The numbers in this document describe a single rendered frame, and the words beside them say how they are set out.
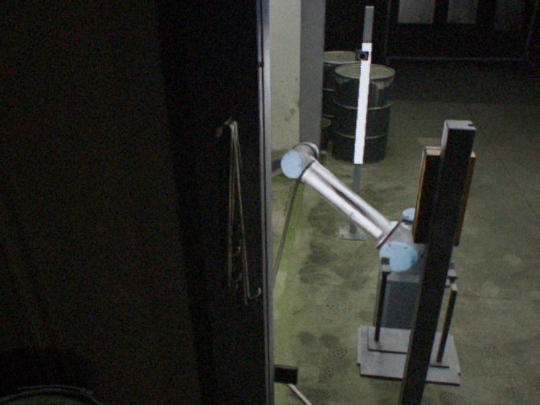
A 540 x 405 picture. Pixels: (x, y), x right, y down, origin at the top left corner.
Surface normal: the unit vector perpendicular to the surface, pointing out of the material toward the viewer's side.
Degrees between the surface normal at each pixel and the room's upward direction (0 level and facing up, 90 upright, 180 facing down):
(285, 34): 90
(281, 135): 90
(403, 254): 92
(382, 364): 0
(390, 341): 0
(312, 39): 90
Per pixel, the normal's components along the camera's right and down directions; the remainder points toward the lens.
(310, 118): -0.15, 0.48
